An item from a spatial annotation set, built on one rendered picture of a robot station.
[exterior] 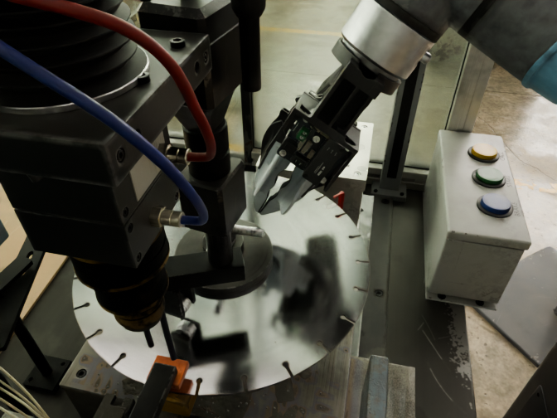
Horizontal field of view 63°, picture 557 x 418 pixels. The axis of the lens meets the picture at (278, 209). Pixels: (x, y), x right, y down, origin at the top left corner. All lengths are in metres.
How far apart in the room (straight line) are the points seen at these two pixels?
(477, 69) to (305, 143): 0.47
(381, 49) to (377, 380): 0.27
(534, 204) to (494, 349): 0.87
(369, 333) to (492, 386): 0.97
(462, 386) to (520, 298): 1.20
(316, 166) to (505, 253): 0.36
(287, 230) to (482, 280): 0.33
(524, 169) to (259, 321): 2.22
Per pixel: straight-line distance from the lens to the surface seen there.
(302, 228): 0.55
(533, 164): 2.65
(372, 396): 0.38
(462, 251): 0.70
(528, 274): 1.98
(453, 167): 0.80
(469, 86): 0.87
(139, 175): 0.24
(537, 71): 0.42
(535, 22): 0.41
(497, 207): 0.72
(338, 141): 0.42
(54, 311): 0.80
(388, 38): 0.41
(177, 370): 0.42
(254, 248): 0.51
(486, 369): 1.67
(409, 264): 0.82
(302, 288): 0.49
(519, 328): 1.78
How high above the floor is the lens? 1.33
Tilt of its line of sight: 41 degrees down
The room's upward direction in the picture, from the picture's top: straight up
